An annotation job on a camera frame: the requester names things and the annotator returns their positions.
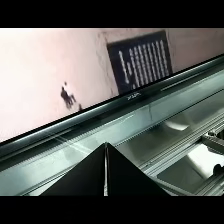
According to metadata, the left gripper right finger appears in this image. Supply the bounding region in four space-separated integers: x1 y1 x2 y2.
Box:
106 142 172 197

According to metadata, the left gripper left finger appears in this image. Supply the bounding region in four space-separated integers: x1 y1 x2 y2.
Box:
41 142 108 197

